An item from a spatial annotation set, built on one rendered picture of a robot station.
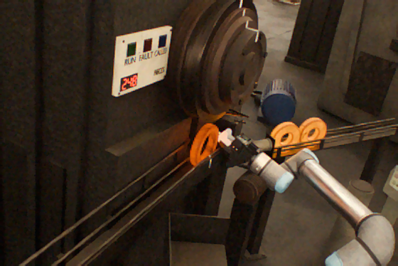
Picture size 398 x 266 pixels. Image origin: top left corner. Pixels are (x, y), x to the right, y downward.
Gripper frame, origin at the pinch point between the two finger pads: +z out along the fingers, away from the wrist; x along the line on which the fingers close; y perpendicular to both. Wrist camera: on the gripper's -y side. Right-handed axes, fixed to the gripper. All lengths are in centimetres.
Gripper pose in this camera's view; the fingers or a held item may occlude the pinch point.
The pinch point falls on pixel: (216, 134)
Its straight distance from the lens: 193.6
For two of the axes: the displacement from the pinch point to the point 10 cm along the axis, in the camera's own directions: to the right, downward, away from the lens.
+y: 4.1, -7.3, -5.5
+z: -7.6, -6.1, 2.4
